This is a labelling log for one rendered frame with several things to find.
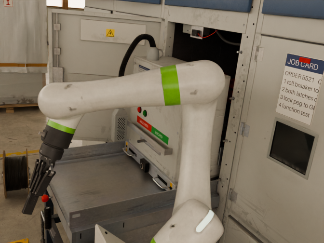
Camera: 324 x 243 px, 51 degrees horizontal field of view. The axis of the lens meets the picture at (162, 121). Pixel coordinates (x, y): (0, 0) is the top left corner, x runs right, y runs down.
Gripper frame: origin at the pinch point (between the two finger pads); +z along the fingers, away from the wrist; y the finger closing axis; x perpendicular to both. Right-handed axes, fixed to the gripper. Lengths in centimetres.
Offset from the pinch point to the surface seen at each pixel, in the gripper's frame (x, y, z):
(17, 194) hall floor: 68, -182, 58
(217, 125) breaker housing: 64, 6, -49
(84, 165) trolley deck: 40, -46, -7
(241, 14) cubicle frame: 46, 13, -92
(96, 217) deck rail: 26.9, -0.8, 1.7
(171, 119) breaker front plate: 47, -4, -44
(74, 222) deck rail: 19.4, -1.9, 5.2
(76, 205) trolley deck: 25.5, -15.1, 3.1
